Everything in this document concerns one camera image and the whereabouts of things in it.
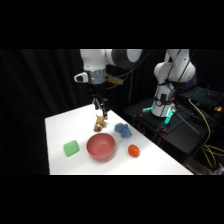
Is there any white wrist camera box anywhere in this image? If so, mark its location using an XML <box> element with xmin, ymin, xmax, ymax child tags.
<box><xmin>73</xmin><ymin>72</ymin><xmax>90</xmax><ymax>84</ymax></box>

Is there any pink bowl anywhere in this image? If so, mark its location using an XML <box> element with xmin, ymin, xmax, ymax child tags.
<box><xmin>86</xmin><ymin>132</ymin><xmax>117</xmax><ymax>161</ymax></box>

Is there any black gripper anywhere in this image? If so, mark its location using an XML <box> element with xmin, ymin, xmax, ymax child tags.
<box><xmin>88</xmin><ymin>82</ymin><xmax>111</xmax><ymax>118</ymax></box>

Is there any blue plush toy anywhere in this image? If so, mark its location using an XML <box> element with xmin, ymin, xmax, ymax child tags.
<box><xmin>113</xmin><ymin>122</ymin><xmax>133</xmax><ymax>139</ymax></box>

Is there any black laptop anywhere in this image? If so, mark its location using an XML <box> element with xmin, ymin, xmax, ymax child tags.
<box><xmin>179</xmin><ymin>85</ymin><xmax>224</xmax><ymax>109</ymax></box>

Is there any brown plush toy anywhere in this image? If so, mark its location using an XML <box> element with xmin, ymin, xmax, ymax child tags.
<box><xmin>92</xmin><ymin>114</ymin><xmax>109</xmax><ymax>133</ymax></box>

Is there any green sponge block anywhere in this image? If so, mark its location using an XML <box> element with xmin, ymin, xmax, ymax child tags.
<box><xmin>63</xmin><ymin>139</ymin><xmax>81</xmax><ymax>158</ymax></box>

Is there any black robot stand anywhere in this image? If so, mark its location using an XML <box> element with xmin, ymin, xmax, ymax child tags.
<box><xmin>123</xmin><ymin>96</ymin><xmax>224</xmax><ymax>165</ymax></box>

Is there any yellow cable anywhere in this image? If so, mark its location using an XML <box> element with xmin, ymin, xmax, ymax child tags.
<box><xmin>187</xmin><ymin>98</ymin><xmax>224</xmax><ymax>170</ymax></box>

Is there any red ball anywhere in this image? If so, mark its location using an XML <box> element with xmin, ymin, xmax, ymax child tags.
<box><xmin>127</xmin><ymin>144</ymin><xmax>141</xmax><ymax>159</ymax></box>

